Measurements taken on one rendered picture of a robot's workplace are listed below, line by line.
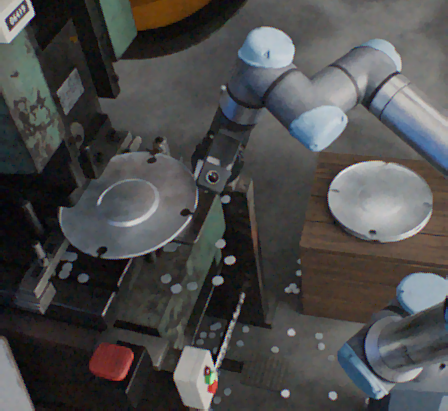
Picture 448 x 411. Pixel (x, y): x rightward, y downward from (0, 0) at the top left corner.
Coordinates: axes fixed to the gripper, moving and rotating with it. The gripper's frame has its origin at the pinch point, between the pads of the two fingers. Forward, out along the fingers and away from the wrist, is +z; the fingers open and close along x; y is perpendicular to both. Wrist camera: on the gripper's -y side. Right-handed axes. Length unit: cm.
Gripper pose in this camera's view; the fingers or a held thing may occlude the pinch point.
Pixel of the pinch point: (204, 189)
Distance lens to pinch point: 116.5
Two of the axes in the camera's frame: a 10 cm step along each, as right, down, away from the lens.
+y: 2.5, -7.3, 6.3
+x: -9.3, -3.7, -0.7
